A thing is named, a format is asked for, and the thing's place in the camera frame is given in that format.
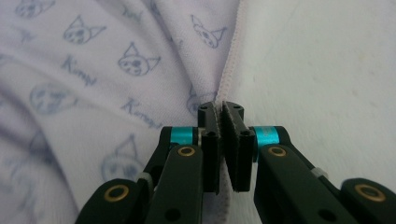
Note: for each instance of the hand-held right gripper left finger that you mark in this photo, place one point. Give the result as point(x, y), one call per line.
point(211, 155)

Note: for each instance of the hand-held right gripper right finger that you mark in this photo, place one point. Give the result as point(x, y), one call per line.
point(238, 155)

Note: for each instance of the lavender printed towel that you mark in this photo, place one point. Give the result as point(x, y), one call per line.
point(93, 93)

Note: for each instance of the white grid mat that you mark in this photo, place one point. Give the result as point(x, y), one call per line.
point(311, 93)

